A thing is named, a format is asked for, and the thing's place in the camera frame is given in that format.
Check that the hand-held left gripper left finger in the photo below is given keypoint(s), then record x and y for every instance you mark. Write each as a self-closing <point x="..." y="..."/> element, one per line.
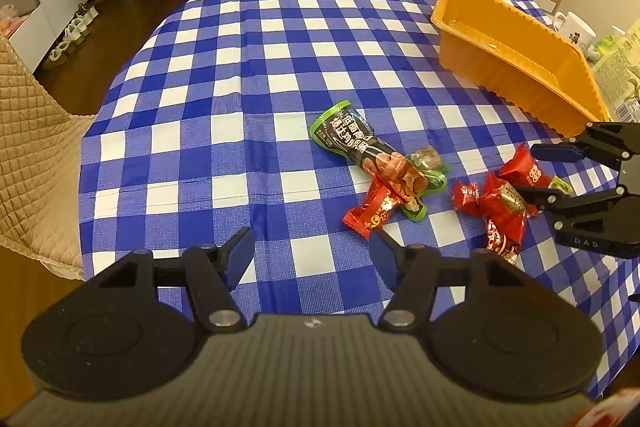
<point x="241" y="252"/>

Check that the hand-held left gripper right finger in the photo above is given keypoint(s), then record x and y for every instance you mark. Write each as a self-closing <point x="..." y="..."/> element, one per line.
<point x="382" y="253"/>

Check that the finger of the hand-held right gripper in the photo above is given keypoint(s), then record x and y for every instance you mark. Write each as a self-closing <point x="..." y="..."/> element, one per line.
<point x="537" y="196"/>
<point x="555" y="152"/>

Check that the red candy with white print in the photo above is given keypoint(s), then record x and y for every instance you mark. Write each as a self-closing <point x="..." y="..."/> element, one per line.
<point x="525" y="171"/>

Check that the large red candy packet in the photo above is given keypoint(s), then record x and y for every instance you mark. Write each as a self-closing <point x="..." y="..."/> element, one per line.
<point x="505" y="202"/>

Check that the red candy with gold print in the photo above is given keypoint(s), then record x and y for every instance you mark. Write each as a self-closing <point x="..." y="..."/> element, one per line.
<point x="374" y="209"/>

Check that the small red candy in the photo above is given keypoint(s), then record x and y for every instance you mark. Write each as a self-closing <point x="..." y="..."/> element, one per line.
<point x="465" y="195"/>

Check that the green candy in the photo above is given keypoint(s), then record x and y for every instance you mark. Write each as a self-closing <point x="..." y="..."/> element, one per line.
<point x="427" y="159"/>

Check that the orange plastic tray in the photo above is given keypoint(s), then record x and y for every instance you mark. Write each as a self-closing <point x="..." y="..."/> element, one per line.
<point x="505" y="57"/>

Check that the black green long snack packet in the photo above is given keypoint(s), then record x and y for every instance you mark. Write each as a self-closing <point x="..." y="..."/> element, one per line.
<point x="350" y="139"/>

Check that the sunflower seed bag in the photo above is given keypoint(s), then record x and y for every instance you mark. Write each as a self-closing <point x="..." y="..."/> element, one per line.
<point x="620" y="77"/>

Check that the green white packet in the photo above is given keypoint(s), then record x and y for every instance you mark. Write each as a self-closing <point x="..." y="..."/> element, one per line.
<point x="607" y="43"/>

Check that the white mug with print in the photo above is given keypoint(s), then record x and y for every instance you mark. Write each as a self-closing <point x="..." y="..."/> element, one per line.
<point x="575" y="29"/>

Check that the blue white checkered tablecloth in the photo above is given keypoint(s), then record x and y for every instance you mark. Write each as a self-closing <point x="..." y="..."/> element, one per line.
<point x="240" y="117"/>

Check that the red white cloth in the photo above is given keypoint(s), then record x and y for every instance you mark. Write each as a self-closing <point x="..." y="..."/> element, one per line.
<point x="607" y="414"/>

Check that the beige quilted chair cover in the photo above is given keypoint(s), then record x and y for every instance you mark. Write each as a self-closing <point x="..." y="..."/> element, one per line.
<point x="30" y="147"/>

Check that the row of shoes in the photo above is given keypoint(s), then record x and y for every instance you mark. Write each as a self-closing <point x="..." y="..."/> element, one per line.
<point x="75" y="27"/>

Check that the white plastic bag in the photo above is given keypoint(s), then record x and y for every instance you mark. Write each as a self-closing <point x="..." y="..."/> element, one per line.
<point x="10" y="19"/>

